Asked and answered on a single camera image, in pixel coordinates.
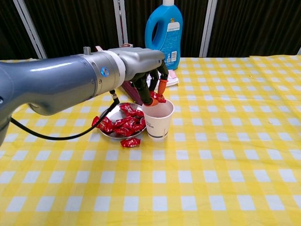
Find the white paper cup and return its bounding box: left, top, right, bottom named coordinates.
left=142, top=99, right=175, bottom=142

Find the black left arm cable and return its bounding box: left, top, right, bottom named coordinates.
left=10, top=90, right=118, bottom=141

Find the pink wet wipes pack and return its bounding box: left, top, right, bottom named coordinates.
left=146, top=70, right=180, bottom=88

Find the long maroon box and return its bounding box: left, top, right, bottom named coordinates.
left=95, top=45, right=144, bottom=106

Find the black pleated curtain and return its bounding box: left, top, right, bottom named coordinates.
left=0, top=0, right=301, bottom=59

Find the blue detergent pump bottle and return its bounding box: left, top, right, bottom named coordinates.
left=144, top=0, right=184, bottom=71

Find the round silver metal plate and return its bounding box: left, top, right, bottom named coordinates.
left=98, top=102, right=147, bottom=140

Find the yellow white checked tablecloth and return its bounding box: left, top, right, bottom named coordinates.
left=0, top=55, right=301, bottom=226

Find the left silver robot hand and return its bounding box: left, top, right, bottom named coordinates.
left=119, top=48, right=169, bottom=107

